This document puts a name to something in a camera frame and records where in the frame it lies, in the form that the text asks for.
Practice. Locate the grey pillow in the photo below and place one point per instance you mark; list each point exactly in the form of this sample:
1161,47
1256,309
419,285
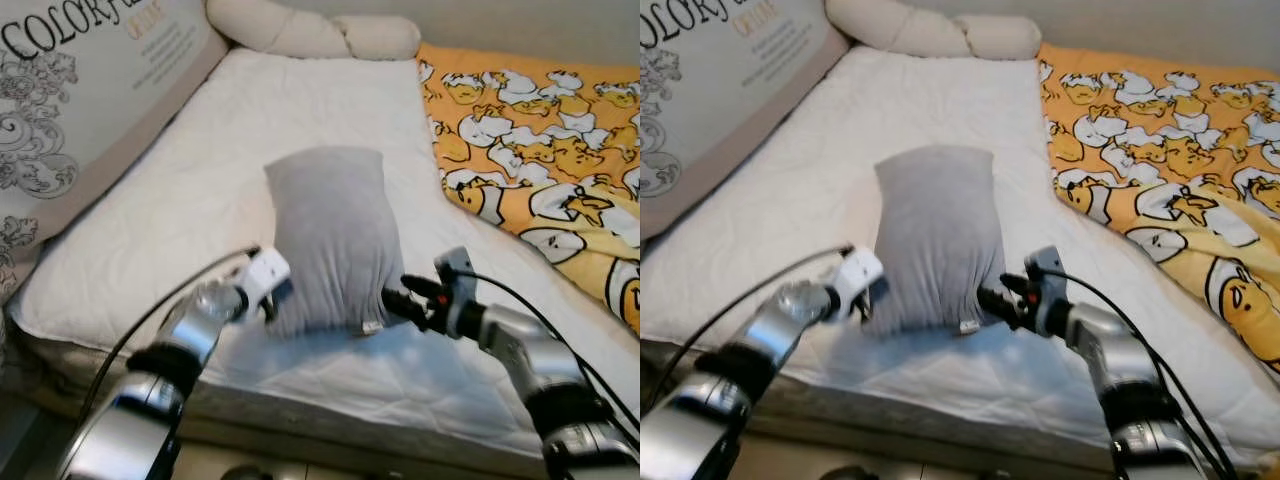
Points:
940,230
335,230

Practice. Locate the yellow duck print blanket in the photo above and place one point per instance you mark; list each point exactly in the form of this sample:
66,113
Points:
530,130
1160,140

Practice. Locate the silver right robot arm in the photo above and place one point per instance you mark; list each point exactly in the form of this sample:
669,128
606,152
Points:
540,360
1120,360

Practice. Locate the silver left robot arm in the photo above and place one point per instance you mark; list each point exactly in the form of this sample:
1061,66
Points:
720,400
130,430

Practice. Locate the grey mattress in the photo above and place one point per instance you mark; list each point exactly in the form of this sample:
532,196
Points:
950,435
330,432

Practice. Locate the white floral printed headboard cushion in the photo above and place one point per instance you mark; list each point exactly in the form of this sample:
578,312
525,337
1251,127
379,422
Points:
720,90
80,100

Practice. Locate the cream bolster pillow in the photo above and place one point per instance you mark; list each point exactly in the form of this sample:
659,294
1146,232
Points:
920,28
300,28

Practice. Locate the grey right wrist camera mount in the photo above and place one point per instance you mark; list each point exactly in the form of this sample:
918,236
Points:
1046,268
456,270

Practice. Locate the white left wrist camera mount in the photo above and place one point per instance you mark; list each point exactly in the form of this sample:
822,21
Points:
265,272
865,270

